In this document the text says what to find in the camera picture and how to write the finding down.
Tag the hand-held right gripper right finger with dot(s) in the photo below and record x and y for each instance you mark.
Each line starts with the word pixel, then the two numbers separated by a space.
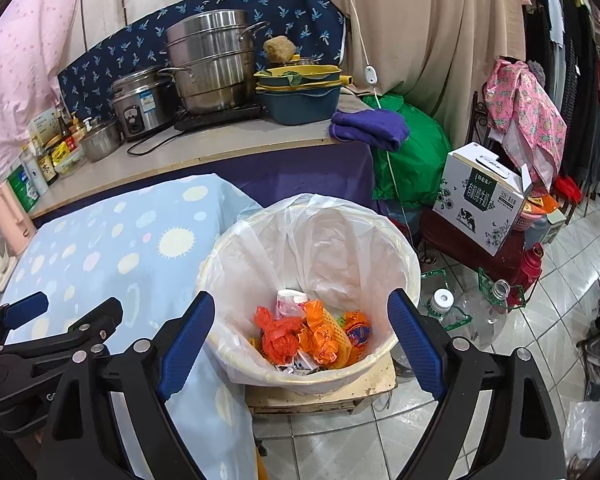
pixel 415 345

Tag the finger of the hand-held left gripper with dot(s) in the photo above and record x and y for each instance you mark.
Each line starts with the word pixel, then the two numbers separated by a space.
pixel 95 320
pixel 25 310

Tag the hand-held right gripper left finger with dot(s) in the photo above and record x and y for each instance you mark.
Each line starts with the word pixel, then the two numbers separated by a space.
pixel 187 345

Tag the printed orange plastic bag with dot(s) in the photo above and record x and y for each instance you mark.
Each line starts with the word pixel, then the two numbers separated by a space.
pixel 356 331

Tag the small orange plastic bag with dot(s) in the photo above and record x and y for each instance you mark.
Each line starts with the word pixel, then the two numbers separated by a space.
pixel 277 340

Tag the yellow orange toy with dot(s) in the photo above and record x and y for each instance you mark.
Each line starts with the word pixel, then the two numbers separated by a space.
pixel 325 325

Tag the pink white paper cup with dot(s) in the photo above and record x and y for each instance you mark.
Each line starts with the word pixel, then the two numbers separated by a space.
pixel 286 302

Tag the white green milk carton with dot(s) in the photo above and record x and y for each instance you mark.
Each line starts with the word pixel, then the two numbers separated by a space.
pixel 300 366

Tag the white bin with plastic liner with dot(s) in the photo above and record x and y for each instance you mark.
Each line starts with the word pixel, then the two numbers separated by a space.
pixel 320 250

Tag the capped clear water bottle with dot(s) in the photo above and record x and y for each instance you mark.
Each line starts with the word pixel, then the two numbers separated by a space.
pixel 442 305

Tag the open clear water bottle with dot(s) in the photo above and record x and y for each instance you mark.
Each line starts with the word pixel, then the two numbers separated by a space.
pixel 485 315

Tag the blue spotted tablecloth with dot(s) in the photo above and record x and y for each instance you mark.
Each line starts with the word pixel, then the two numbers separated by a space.
pixel 105 240

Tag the pink kettle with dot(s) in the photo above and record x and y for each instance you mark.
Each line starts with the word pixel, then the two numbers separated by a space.
pixel 10 215

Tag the dark red side table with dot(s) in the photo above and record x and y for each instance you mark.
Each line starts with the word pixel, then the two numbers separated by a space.
pixel 460 245

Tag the green white packet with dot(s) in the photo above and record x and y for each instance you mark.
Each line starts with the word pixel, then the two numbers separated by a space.
pixel 22 187

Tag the red thermos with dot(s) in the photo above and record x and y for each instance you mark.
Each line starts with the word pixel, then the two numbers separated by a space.
pixel 530 272

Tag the white bottle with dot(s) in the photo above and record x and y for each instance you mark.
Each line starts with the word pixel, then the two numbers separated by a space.
pixel 35 172

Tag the dark sauce bottle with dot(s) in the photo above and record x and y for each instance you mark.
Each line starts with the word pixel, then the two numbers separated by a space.
pixel 47 167

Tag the clear plastic food container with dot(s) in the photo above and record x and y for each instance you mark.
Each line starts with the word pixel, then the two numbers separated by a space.
pixel 72 165

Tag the white milk gift box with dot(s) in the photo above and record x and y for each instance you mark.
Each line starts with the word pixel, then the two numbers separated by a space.
pixel 480 205

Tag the yellow seasoning packet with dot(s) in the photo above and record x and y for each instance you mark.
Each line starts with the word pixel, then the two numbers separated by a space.
pixel 62 154

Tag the pink plastic basket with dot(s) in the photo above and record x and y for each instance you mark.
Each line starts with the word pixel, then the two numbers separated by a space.
pixel 527 220

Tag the steel bowl with lid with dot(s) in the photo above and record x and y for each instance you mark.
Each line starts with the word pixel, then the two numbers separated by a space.
pixel 100 142

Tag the green plastic bag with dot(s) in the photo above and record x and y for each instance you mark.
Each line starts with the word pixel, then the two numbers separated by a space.
pixel 420 160

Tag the clear plastic bag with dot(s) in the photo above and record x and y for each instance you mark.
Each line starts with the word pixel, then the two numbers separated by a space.
pixel 587 422

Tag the oil bottle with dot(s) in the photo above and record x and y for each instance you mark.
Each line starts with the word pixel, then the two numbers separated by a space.
pixel 77 127

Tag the dark purple table skirt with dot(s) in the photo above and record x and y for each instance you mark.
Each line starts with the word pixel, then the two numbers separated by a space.
pixel 305 170

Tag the steel rice cooker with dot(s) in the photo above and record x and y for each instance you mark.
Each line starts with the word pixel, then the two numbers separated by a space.
pixel 140 105

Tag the purple cloth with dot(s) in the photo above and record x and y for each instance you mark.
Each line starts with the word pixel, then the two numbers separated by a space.
pixel 370 130

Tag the black induction cooker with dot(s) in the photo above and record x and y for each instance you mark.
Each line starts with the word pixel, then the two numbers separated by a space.
pixel 215 117

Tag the pink dotted curtain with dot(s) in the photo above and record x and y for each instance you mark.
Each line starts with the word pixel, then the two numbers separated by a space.
pixel 25 50

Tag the blue basin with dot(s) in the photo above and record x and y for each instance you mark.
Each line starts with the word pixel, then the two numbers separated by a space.
pixel 300 107

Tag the pink floral cloth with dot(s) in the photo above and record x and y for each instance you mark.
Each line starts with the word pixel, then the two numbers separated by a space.
pixel 525 105

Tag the navy patterned cloth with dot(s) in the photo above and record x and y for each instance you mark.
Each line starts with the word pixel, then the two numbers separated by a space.
pixel 130 50

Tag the steel steamer pot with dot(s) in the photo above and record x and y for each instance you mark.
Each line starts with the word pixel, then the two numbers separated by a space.
pixel 210 60

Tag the yellow rimmed dish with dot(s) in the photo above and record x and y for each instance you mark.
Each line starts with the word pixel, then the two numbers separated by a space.
pixel 300 76

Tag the hanging dark clothes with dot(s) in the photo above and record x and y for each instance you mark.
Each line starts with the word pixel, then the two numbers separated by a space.
pixel 580 85

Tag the brown sponge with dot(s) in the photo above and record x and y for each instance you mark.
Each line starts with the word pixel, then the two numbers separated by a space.
pixel 279 48

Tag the beige curtain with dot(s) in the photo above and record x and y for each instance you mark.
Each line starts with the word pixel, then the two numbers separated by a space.
pixel 430 35

